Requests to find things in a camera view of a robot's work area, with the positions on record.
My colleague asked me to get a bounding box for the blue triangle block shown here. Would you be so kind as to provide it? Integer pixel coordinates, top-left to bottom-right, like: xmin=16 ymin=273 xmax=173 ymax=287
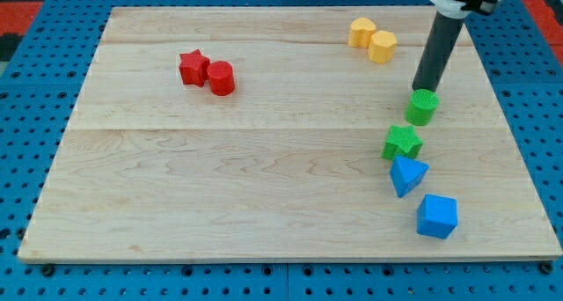
xmin=390 ymin=156 xmax=429 ymax=198

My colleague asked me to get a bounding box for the blue cube block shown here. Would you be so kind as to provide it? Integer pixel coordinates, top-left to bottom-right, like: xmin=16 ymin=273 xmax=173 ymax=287
xmin=417 ymin=194 xmax=458 ymax=239

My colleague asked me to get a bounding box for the red star block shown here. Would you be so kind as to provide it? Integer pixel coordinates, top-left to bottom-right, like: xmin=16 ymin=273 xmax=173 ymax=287
xmin=179 ymin=49 xmax=210 ymax=87

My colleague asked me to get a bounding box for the green star block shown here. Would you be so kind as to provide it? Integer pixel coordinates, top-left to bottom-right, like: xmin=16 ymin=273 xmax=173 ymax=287
xmin=381 ymin=125 xmax=424 ymax=160

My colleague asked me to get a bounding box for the yellow hexagon block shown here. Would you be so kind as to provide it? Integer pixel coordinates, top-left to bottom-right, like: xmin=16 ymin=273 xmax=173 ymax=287
xmin=368 ymin=30 xmax=398 ymax=64

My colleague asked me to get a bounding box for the red cylinder block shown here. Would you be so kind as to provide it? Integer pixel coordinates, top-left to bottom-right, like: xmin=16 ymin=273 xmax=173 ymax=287
xmin=207 ymin=61 xmax=235 ymax=96

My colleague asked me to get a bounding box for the yellow heart block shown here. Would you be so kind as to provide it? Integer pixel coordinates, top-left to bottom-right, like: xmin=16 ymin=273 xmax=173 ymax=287
xmin=347 ymin=18 xmax=377 ymax=48

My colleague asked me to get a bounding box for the green cylinder block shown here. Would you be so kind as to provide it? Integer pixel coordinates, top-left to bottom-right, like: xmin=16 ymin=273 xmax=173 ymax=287
xmin=405 ymin=89 xmax=440 ymax=126

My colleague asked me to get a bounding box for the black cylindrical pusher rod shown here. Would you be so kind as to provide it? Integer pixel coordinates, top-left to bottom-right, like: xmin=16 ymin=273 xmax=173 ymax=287
xmin=412 ymin=12 xmax=464 ymax=92

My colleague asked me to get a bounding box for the wooden board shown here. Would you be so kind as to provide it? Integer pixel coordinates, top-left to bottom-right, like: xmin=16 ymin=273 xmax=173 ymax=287
xmin=18 ymin=6 xmax=562 ymax=264

